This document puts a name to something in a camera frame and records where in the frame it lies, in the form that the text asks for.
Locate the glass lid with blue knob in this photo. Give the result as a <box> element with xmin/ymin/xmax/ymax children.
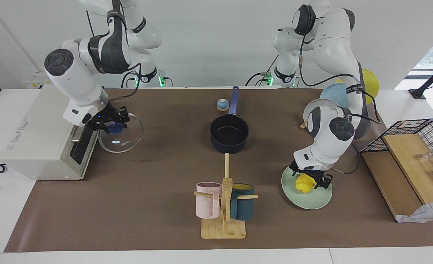
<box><xmin>98</xmin><ymin>112</ymin><xmax>143</xmax><ymax>153</ymax></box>

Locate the light green plate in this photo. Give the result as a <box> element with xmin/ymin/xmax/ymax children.
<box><xmin>281</xmin><ymin>166</ymin><xmax>333</xmax><ymax>210</ymax></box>

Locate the grey plate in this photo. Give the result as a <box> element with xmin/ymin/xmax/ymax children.
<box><xmin>303</xmin><ymin>98</ymin><xmax>340</xmax><ymax>129</ymax></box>

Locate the light blue plate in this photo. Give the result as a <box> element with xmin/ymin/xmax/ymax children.
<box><xmin>320</xmin><ymin>83</ymin><xmax>349</xmax><ymax>107</ymax></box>

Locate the yellow plate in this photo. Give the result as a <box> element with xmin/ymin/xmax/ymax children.
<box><xmin>337</xmin><ymin>68</ymin><xmax>380</xmax><ymax>105</ymax></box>

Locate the dark teal mug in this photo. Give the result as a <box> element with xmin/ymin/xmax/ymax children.
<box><xmin>230</xmin><ymin>183</ymin><xmax>255</xmax><ymax>221</ymax></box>

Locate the cream toaster oven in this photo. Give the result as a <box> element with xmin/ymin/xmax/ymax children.
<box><xmin>0</xmin><ymin>85</ymin><xmax>100</xmax><ymax>181</ymax></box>

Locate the brown wooden board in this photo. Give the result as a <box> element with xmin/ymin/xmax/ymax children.
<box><xmin>361</xmin><ymin>151</ymin><xmax>424</xmax><ymax>220</ymax></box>

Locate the dark blue saucepan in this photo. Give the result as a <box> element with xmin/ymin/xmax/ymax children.
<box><xmin>210</xmin><ymin>86</ymin><xmax>249</xmax><ymax>154</ymax></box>

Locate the white power strip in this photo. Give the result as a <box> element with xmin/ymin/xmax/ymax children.
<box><xmin>22</xmin><ymin>81</ymin><xmax>54</xmax><ymax>89</ymax></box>

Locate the light wooden cutting board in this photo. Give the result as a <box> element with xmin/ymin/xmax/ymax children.
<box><xmin>382</xmin><ymin>133</ymin><xmax>433</xmax><ymax>205</ymax></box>

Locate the wooden mug tree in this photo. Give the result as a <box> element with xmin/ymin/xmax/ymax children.
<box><xmin>193</xmin><ymin>153</ymin><xmax>258</xmax><ymax>239</ymax></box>

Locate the pink mug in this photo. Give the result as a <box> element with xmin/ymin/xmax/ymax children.
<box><xmin>196</xmin><ymin>182</ymin><xmax>222</xmax><ymax>220</ymax></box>

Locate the brown table mat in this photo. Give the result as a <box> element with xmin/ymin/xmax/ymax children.
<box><xmin>4</xmin><ymin>88</ymin><xmax>433</xmax><ymax>253</ymax></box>

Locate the white patterned cloth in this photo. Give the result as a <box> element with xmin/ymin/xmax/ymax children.
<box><xmin>396</xmin><ymin>199</ymin><xmax>433</xmax><ymax>223</ymax></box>

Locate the clear glass beaker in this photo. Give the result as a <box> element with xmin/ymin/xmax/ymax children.
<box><xmin>417</xmin><ymin>150</ymin><xmax>433</xmax><ymax>172</ymax></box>

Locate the black clamp stand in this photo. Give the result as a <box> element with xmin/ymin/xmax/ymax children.
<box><xmin>409</xmin><ymin>59</ymin><xmax>433</xmax><ymax>99</ymax></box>

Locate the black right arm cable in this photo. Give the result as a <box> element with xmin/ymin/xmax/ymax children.
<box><xmin>107</xmin><ymin>62</ymin><xmax>142</xmax><ymax>102</ymax></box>

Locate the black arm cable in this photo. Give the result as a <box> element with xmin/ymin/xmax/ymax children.
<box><xmin>107</xmin><ymin>62</ymin><xmax>142</xmax><ymax>102</ymax></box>
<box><xmin>299</xmin><ymin>37</ymin><xmax>381</xmax><ymax>175</ymax></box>

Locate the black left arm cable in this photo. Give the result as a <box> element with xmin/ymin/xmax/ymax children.
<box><xmin>299</xmin><ymin>37</ymin><xmax>381</xmax><ymax>175</ymax></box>

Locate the black wire basket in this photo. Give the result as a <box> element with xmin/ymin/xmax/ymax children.
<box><xmin>360</xmin><ymin>118</ymin><xmax>433</xmax><ymax>169</ymax></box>

